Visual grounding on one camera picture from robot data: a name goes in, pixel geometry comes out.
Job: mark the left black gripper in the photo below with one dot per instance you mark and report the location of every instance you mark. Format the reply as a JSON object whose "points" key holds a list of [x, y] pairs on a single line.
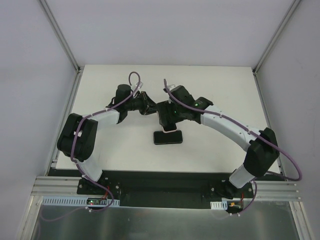
{"points": [[144, 104]]}

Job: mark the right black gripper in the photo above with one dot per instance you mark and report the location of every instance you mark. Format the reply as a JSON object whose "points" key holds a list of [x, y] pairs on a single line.
{"points": [[166, 120]]}

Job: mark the pink phone case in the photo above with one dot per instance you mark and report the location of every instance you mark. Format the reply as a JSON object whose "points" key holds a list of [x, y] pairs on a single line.
{"points": [[169, 128]]}

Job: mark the black phone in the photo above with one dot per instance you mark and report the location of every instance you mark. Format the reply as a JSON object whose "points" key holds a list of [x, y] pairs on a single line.
{"points": [[170, 138]]}

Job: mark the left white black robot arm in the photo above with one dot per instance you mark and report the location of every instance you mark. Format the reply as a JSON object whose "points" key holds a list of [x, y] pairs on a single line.
{"points": [[78, 137]]}

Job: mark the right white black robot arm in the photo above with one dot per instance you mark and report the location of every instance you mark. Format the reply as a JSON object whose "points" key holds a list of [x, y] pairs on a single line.
{"points": [[259, 145]]}

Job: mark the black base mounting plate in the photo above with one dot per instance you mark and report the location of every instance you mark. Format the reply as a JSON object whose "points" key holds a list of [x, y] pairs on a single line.
{"points": [[162, 189]]}

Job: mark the left aluminium frame post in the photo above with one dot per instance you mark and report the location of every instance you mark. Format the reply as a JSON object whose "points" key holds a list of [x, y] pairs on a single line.
{"points": [[59, 34]]}

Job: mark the aluminium frame post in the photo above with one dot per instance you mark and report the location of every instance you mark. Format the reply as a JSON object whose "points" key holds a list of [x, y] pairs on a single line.
{"points": [[277, 34], [59, 34]]}

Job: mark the right white cable duct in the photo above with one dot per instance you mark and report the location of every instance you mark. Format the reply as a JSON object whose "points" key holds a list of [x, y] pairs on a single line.
{"points": [[219, 205]]}

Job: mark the white cable duct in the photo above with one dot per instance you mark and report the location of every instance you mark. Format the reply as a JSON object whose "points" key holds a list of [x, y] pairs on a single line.
{"points": [[219, 205], [69, 201]]}

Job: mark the left white cable duct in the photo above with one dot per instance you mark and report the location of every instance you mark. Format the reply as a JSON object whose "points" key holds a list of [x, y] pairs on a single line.
{"points": [[69, 201]]}

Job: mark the aluminium frame front rail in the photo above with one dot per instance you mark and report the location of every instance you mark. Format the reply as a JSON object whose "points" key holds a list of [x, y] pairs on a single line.
{"points": [[282, 191]]}

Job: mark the right aluminium frame post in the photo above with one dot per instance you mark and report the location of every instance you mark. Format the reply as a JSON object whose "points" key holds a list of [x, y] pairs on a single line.
{"points": [[277, 34]]}

